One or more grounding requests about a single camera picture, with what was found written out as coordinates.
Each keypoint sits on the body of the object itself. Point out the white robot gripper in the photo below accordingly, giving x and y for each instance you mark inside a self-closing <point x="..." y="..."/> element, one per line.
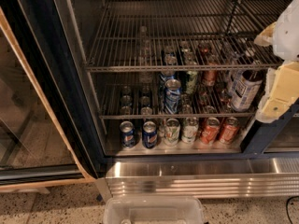
<point x="289" y="32"/>

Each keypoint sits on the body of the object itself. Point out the red can middle shelf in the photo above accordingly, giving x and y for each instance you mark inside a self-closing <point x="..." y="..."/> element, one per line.
<point x="209" y="77"/>

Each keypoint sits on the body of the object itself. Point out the green can middle shelf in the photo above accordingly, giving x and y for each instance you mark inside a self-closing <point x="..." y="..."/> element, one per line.
<point x="189" y="81"/>

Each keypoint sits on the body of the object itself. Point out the blue white can middle shelf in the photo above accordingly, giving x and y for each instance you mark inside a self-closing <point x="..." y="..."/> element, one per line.
<point x="172" y="92"/>

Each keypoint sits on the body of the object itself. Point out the clear bottle back shelf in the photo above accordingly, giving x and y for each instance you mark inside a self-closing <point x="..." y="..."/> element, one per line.
<point x="144" y="56"/>

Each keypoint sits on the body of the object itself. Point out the stainless steel fridge base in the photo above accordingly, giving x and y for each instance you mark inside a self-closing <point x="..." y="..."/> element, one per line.
<point x="201" y="179"/>

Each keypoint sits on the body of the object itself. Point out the glass fridge door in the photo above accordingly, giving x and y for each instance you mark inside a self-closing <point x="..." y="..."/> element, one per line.
<point x="34" y="153"/>

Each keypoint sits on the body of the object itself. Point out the red can bottom right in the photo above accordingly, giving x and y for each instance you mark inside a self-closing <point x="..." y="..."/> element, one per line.
<point x="229" y="130"/>

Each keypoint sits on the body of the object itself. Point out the red can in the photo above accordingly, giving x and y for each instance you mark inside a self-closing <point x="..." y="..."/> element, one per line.
<point x="229" y="130"/>
<point x="210" y="131"/>

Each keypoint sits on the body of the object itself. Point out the red can bottom left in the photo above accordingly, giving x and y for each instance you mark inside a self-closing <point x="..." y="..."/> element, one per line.
<point x="210" y="131"/>

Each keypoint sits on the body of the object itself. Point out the white green can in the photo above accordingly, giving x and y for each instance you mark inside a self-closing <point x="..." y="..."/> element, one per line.
<point x="189" y="130"/>
<point x="171" y="132"/>

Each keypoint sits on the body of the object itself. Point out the white green can bottom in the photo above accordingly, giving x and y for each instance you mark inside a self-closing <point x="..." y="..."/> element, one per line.
<point x="171" y="132"/>

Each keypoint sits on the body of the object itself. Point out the blue pepsi can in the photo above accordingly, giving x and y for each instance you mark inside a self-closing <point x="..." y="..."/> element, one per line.
<point x="127" y="130"/>
<point x="149" y="134"/>

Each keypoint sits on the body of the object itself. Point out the blue pepsi can left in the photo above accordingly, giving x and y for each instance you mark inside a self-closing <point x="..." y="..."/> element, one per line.
<point x="127" y="130"/>

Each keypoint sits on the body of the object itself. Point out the clear plastic bin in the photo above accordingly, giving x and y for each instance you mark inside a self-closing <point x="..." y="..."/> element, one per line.
<point x="153" y="210"/>

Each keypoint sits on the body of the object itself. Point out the upper wire fridge shelf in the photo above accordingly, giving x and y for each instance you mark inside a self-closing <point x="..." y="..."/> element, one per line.
<point x="221" y="23"/>

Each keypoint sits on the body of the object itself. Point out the wire fridge shelf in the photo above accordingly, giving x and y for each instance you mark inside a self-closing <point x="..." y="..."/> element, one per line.
<point x="136" y="101"/>
<point x="221" y="23"/>

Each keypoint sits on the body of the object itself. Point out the middle wire fridge shelf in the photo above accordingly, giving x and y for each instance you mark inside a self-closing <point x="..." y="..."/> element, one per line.
<point x="136" y="101"/>

